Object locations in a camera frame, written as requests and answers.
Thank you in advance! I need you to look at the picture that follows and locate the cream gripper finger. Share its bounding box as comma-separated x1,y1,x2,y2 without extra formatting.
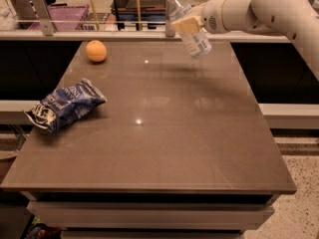
171,15,204,34

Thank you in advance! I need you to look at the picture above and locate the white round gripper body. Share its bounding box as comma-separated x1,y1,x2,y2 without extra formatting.
193,0,228,34

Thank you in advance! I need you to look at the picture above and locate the blue labelled plastic bottle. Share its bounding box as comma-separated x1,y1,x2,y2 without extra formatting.
166,0,211,59

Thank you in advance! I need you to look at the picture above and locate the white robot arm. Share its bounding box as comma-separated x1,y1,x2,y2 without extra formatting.
171,0,319,80

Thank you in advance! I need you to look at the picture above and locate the orange topped cart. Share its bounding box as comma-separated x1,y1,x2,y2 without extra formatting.
111,0,166,29

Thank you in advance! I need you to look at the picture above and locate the orange fruit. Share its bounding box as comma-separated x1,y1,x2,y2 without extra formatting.
86,40,107,63

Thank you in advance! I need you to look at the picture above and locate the yellow pole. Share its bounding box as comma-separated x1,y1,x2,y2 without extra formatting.
90,0,100,30

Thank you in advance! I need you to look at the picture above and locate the grey table with drawers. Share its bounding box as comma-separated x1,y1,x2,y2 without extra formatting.
2,42,296,239

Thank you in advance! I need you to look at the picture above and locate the purple plastic crate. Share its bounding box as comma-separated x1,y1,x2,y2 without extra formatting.
28,4,91,32

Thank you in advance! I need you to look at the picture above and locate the blue chip bag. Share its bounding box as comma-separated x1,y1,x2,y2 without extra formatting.
25,79,107,133

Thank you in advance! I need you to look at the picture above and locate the middle metal railing bracket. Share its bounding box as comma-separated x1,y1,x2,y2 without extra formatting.
165,0,176,37

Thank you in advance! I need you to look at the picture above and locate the metal railing bracket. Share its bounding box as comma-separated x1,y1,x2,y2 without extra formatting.
165,0,176,37
31,0,55,36

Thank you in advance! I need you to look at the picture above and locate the left metal railing bracket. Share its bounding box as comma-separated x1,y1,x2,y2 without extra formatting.
31,0,55,36

